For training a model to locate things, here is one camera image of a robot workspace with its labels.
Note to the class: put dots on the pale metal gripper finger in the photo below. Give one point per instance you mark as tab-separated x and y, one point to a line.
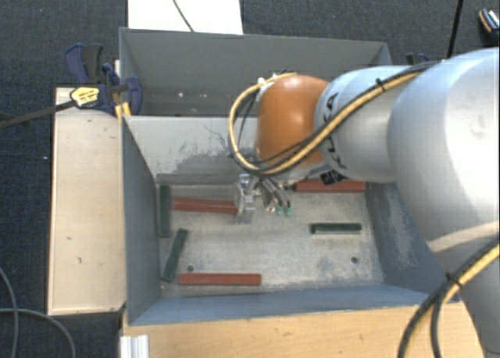
242	192
251	208

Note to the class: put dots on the red-brown flat block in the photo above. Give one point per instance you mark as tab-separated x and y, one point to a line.
203	205
218	279
336	187

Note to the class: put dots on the grey metal bin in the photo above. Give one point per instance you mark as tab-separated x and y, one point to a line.
273	247

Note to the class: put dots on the dark green flat block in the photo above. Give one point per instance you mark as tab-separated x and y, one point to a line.
175	255
165	212
336	228

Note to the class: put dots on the pale wood flat board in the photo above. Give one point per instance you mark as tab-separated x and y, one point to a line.
86	212

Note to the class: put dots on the black cylinder on white bracket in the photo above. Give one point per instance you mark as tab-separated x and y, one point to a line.
333	177

